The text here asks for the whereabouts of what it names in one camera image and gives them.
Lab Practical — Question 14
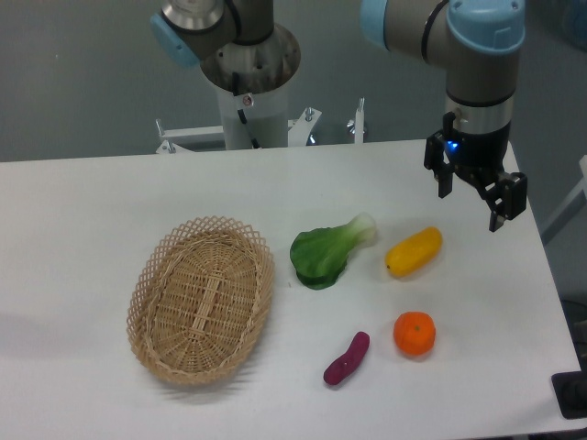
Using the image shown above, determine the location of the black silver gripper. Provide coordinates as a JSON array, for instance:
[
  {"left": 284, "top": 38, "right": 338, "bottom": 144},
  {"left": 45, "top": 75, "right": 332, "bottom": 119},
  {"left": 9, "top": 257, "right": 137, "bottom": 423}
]
[{"left": 424, "top": 97, "right": 527, "bottom": 232}]

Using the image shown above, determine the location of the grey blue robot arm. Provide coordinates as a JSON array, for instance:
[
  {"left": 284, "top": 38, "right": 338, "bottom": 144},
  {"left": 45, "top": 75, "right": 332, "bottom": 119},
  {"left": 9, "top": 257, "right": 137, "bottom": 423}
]
[{"left": 150, "top": 1, "right": 527, "bottom": 231}]

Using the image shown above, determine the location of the purple sweet potato toy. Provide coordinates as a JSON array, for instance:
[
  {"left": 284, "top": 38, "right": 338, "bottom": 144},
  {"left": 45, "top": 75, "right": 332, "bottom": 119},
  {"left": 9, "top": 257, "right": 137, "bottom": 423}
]
[{"left": 323, "top": 332, "right": 371, "bottom": 386}]

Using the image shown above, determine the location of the orange tangerine toy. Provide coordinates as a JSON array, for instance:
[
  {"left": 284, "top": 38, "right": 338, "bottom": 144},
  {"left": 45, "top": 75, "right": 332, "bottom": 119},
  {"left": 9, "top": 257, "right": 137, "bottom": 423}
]
[{"left": 393, "top": 311, "right": 436, "bottom": 356}]

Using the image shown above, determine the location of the green bok choy toy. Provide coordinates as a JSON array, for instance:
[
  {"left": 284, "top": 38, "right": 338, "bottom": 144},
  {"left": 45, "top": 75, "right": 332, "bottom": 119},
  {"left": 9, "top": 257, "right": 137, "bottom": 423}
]
[{"left": 289, "top": 213, "right": 377, "bottom": 290}]

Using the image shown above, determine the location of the black box at table edge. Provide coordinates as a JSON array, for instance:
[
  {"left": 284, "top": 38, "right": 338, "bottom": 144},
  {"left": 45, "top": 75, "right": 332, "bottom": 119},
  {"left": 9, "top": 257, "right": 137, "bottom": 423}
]
[{"left": 551, "top": 371, "right": 586, "bottom": 420}]

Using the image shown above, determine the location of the woven wicker oval basket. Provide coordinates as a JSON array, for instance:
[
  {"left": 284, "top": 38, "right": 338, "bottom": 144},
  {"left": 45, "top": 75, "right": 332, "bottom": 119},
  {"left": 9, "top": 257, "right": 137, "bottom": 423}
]
[{"left": 127, "top": 216, "right": 274, "bottom": 386}]

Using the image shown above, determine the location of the white frame at right edge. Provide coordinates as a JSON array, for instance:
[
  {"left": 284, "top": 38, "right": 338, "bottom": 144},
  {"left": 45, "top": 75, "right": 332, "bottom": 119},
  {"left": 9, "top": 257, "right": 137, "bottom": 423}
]
[{"left": 540, "top": 155, "right": 586, "bottom": 246}]

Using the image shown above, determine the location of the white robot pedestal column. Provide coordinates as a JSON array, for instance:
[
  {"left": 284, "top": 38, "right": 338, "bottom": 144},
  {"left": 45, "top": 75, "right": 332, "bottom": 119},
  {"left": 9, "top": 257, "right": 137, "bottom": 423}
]
[{"left": 198, "top": 22, "right": 303, "bottom": 150}]

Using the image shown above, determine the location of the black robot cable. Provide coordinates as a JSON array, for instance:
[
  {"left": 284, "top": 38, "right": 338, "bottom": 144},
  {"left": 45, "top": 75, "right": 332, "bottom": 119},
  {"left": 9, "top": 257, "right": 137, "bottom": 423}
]
[{"left": 230, "top": 71, "right": 261, "bottom": 150}]

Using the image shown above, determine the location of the white metal base frame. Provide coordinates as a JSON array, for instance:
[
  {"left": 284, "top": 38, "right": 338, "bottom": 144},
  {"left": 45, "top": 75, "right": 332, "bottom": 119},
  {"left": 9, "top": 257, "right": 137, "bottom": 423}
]
[{"left": 154, "top": 97, "right": 371, "bottom": 155}]

